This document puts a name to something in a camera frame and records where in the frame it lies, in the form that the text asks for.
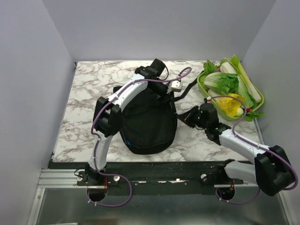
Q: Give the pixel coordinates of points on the napa cabbage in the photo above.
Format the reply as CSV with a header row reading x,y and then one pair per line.
x,y
222,83

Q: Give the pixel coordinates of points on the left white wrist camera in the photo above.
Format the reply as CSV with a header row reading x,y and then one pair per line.
x,y
175,86

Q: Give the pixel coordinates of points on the green vegetable tray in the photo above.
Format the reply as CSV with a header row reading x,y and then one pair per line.
x,y
251,114

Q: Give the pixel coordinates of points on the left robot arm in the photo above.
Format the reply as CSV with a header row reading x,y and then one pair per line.
x,y
107,118

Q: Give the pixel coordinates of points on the white daikon radish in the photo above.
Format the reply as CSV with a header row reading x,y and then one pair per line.
x,y
227,68

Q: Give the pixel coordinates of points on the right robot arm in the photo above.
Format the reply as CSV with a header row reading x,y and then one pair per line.
x,y
269,167

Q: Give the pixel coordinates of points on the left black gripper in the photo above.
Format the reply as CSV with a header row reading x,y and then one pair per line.
x,y
164,94

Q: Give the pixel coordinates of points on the yellow flower vegetable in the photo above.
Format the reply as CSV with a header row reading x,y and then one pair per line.
x,y
231,106

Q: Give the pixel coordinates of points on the green celery stalk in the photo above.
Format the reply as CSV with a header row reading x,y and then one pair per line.
x,y
236,64

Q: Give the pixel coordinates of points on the aluminium mounting rail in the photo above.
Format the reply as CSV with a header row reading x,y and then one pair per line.
x,y
55,178

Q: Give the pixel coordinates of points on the black backpack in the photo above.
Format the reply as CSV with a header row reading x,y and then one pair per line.
x,y
150,122

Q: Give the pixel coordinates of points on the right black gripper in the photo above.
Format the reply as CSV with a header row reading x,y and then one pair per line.
x,y
186,116

